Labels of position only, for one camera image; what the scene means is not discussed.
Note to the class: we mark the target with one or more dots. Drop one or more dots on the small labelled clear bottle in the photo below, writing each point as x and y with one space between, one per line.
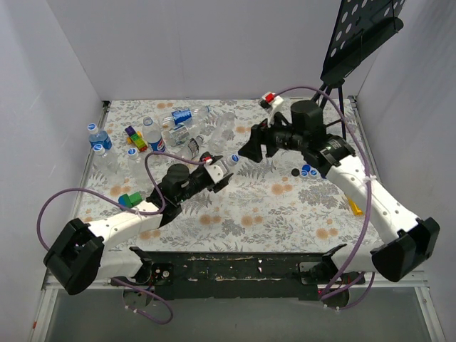
182 132

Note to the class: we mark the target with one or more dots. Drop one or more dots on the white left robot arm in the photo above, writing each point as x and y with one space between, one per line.
84 252

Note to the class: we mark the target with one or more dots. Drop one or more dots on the black music stand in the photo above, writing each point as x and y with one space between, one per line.
361 28

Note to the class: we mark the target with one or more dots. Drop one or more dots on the black bottle cap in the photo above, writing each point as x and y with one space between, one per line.
295 172

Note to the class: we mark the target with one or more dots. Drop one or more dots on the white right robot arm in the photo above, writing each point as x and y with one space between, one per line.
408 240

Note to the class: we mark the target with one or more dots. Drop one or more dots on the tall clear plastic bottle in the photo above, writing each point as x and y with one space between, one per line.
224 126

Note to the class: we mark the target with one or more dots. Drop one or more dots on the Pepsi plastic bottle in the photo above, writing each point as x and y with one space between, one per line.
152 135
188 115

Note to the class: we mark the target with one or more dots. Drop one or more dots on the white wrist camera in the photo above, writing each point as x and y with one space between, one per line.
215 165
272 104

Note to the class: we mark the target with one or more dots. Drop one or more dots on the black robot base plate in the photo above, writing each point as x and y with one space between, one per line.
229 275

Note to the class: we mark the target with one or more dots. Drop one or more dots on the clear bottle black label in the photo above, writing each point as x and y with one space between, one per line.
191 148

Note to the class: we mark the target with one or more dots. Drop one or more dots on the colourful toy block car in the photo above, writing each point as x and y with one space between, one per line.
135 139

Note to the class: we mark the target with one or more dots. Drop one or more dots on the Pocari Sweat plastic bottle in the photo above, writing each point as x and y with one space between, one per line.
100 137

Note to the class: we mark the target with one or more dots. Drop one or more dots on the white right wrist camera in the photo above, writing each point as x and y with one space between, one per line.
272 104

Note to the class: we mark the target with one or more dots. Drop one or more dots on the blue green toy block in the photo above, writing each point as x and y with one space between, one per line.
131 200

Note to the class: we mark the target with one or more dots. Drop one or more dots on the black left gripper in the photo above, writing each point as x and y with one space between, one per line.
210 177

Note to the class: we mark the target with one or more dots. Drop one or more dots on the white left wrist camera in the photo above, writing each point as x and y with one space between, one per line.
215 165

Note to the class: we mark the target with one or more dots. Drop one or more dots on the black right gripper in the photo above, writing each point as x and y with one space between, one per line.
261 139

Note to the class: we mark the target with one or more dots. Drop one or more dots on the yellow green toy blocks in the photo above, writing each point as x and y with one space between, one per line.
356 210

